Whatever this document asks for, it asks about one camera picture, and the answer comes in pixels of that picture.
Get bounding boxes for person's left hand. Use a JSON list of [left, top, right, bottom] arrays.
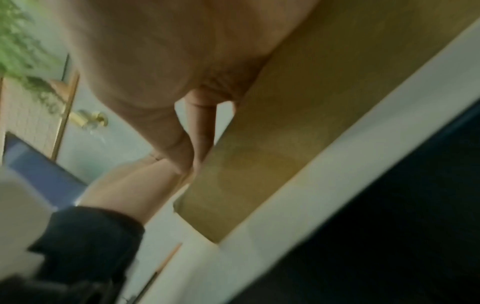
[[78, 149, 196, 225]]

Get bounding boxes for person's right hand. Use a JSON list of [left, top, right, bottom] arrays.
[[52, 0, 324, 176]]

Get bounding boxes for brown paper box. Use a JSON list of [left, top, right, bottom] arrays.
[[171, 0, 480, 244]]

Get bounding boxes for black marker wristband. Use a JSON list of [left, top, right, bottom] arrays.
[[0, 206, 147, 304]]

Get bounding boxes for dark blue monitor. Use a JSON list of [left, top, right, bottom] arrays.
[[3, 132, 89, 207]]

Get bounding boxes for green fern plants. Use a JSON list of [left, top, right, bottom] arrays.
[[0, 0, 65, 117]]

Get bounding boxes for brass wall lamp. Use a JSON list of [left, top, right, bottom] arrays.
[[69, 109, 110, 134]]

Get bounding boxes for wooden window frame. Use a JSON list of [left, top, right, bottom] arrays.
[[50, 69, 82, 163]]

